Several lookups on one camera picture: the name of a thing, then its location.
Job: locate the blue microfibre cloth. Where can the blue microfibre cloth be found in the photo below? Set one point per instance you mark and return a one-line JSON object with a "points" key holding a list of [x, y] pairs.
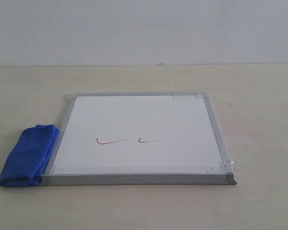
{"points": [[26, 163]]}

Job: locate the clear tape back right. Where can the clear tape back right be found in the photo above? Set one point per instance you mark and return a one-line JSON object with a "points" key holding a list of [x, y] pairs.
{"points": [[190, 95]]}

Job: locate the white board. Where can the white board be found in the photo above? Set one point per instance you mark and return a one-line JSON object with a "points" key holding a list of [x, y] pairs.
{"points": [[137, 138]]}

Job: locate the clear tape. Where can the clear tape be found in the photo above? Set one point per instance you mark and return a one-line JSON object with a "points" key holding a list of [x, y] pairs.
{"points": [[190, 95], [223, 167]]}

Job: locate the clear tape front right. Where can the clear tape front right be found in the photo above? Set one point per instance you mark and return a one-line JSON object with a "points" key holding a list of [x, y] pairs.
{"points": [[223, 167]]}

